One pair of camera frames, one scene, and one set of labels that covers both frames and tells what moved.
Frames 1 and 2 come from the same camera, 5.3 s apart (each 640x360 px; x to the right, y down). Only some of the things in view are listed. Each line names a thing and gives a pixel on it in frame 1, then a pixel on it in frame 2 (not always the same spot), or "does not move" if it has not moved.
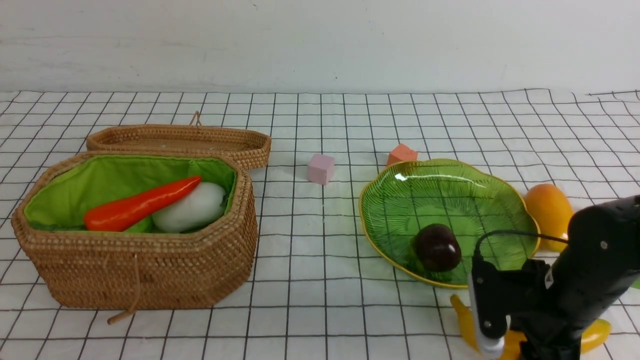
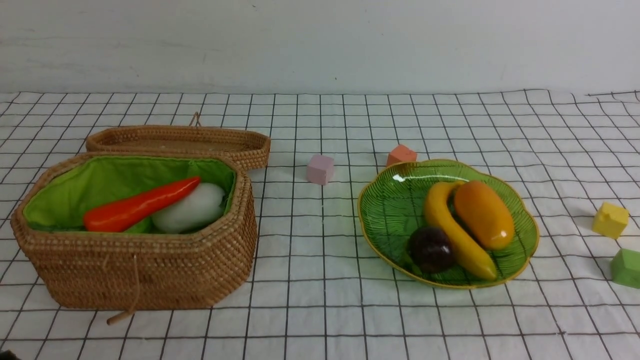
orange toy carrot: x=119 y=214 does not move
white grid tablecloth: x=320 y=289 does not move
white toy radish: x=202 y=206 does not move
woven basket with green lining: x=132 y=268 does not move
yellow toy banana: x=591 y=336 -> x=470 y=251
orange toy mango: x=554 y=213 -> x=485 y=213
